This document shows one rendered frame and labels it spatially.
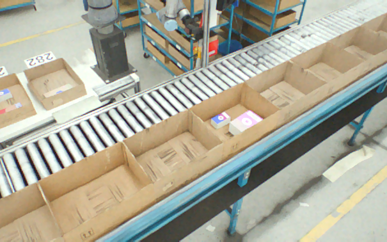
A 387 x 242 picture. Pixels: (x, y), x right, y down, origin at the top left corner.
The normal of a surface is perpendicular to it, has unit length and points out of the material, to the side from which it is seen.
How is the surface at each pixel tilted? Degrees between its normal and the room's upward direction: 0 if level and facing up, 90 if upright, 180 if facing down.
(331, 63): 90
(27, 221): 2
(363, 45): 89
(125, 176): 0
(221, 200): 0
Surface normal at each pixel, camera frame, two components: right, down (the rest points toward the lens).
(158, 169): -0.01, -0.69
